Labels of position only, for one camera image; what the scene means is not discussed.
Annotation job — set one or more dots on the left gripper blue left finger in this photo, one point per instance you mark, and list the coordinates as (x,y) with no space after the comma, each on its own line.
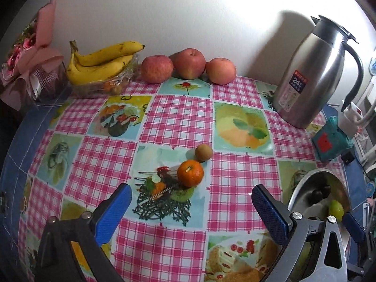
(109,213)

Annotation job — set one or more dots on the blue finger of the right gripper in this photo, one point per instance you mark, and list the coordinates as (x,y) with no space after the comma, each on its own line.
(353,227)

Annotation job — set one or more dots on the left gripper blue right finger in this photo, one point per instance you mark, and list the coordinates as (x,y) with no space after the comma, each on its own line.
(273,213)

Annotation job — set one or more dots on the green fruit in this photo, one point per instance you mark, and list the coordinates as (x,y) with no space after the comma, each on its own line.
(336,209)

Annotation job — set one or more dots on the dark plum in bowl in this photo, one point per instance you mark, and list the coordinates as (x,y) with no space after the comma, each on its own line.
(316,196)

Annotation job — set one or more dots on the large steel bowl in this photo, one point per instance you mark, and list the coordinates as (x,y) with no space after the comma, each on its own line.
(318,241)

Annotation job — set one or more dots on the black power adapter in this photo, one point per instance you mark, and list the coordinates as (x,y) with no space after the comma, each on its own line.
(347,157)

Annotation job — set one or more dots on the orange mandarin near kiwi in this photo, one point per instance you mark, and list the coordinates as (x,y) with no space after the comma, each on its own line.
(190,173)

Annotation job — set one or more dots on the teal toy box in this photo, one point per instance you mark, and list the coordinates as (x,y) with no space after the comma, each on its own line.
(330,141)

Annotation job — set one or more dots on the pink checked fruit tablecloth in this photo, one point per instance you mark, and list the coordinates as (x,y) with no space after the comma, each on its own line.
(70,154)

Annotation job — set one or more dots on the brown kiwi fruit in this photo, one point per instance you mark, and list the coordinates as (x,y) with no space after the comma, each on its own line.
(203,152)

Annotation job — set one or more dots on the white lamp base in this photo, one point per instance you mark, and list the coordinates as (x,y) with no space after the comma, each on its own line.
(351,119)

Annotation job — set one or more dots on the clear plastic fruit tray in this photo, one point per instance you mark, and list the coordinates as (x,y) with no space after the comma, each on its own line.
(108,79)

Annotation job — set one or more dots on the yellow banana bunch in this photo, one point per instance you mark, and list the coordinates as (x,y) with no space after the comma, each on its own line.
(102,64)

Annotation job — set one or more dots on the red apple left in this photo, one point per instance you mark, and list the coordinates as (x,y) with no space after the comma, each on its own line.
(156,69)

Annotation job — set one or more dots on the red apple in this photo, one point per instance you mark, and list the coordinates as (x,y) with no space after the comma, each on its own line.
(156,69)
(220,71)
(189,63)

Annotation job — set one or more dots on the stainless steel thermos jug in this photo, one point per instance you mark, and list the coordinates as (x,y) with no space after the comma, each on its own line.
(314,72)

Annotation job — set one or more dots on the red apple right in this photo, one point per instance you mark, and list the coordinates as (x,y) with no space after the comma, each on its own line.
(220,71)

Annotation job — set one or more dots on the red apple middle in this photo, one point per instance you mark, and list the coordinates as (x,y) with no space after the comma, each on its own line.
(189,63)

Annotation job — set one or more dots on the pink flower bouquet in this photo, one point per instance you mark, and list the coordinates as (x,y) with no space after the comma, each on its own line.
(30,53)

